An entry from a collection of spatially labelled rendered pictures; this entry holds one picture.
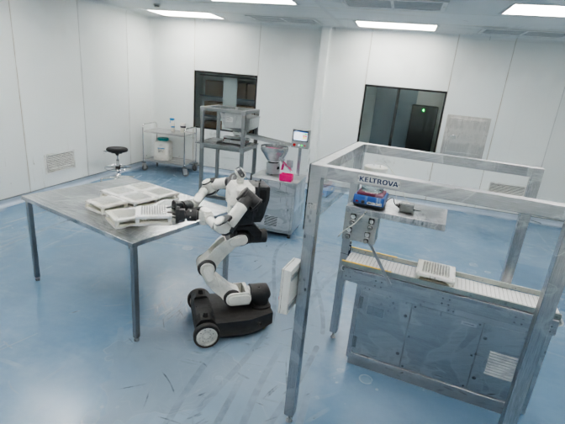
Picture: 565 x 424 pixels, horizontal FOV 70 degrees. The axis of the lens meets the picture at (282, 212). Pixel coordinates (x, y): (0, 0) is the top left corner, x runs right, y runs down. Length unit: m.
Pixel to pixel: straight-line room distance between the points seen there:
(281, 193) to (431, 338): 2.83
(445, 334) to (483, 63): 5.48
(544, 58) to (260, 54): 4.69
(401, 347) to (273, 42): 6.16
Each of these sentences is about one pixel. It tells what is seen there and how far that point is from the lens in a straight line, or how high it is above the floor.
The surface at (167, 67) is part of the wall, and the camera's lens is 8.90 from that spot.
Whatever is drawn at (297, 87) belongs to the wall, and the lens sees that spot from 7.85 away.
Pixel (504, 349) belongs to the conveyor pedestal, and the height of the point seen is 0.49.
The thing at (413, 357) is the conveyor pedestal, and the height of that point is 0.22.
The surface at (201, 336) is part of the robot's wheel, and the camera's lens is 3.25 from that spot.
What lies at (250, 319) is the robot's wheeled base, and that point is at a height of 0.17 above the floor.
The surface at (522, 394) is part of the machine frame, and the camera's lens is 2.33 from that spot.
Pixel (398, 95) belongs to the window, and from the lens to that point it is 7.62.
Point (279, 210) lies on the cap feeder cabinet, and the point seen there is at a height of 0.37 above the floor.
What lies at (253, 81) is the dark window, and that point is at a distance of 8.11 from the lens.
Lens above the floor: 2.00
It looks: 18 degrees down
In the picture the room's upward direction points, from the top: 5 degrees clockwise
